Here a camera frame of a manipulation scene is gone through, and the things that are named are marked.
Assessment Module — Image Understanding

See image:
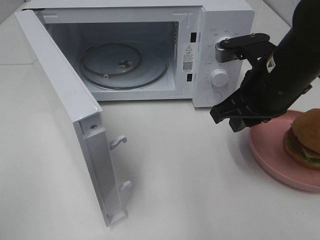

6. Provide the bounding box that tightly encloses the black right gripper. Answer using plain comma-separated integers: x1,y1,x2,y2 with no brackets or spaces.
210,58,288,133

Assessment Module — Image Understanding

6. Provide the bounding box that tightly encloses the round door release button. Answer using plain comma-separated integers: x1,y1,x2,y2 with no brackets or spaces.
206,92,222,105

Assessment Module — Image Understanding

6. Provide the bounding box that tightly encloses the pink plate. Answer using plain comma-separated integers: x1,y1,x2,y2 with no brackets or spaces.
248,110,320,193

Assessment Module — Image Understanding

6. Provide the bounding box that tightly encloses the warning label sticker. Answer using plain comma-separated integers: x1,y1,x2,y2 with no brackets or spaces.
180,43,196,73

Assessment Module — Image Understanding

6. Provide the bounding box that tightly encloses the white power knob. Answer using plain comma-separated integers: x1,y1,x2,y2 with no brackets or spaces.
215,35,232,51

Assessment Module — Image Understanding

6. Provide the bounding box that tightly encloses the white timer knob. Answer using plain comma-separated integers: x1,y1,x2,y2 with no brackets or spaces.
210,68,229,87

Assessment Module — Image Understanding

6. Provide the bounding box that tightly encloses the burger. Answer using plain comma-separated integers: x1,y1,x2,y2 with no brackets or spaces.
283,108,320,171

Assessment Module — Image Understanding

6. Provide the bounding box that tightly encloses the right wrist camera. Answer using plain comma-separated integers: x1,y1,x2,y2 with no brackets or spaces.
215,33,276,66

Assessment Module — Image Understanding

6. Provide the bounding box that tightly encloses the white microwave door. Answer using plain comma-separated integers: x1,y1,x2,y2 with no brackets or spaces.
15,10,131,227

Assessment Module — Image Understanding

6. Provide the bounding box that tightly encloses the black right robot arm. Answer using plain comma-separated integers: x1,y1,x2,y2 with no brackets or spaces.
210,0,320,132

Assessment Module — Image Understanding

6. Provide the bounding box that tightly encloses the glass turntable plate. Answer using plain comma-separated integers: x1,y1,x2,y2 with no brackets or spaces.
78,41,169,90

